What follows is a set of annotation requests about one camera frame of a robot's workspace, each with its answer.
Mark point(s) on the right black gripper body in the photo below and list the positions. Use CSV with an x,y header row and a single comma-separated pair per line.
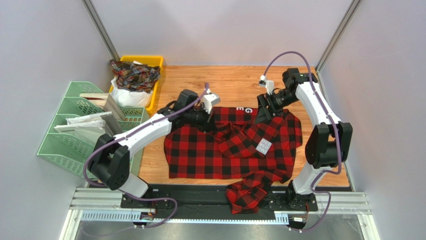
x,y
263,104

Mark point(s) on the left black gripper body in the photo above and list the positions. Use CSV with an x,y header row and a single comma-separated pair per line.
x,y
200,118

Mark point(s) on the red black plaid shirt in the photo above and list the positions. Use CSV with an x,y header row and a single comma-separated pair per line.
x,y
254,155

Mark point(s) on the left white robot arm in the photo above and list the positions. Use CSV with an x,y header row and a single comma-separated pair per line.
x,y
110,160

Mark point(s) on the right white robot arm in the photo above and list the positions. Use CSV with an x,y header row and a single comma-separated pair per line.
x,y
328,144

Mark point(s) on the yellow plastic bin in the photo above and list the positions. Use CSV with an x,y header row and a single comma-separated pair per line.
x,y
150,60

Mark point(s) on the multicolour plaid shirt in bin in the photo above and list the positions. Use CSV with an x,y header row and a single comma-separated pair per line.
x,y
135,77

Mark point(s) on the white cloth in bin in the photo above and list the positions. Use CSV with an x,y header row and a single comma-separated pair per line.
x,y
126,98

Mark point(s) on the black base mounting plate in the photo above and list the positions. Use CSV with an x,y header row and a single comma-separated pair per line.
x,y
204,202

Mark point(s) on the brown book in rack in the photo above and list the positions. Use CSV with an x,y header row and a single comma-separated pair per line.
x,y
102,100

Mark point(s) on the papers in file rack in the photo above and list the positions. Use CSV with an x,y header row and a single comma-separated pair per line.
x,y
89,128

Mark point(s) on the green plastic file rack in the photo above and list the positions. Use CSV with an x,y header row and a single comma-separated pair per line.
x,y
66,145

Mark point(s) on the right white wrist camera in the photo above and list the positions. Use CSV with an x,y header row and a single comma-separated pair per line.
x,y
267,84

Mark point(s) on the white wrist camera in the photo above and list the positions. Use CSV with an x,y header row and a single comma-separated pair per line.
x,y
267,84
208,100

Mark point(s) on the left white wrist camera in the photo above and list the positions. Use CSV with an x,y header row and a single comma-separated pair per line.
x,y
208,100

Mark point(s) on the aluminium rail frame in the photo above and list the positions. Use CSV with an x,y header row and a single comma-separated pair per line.
x,y
96,204

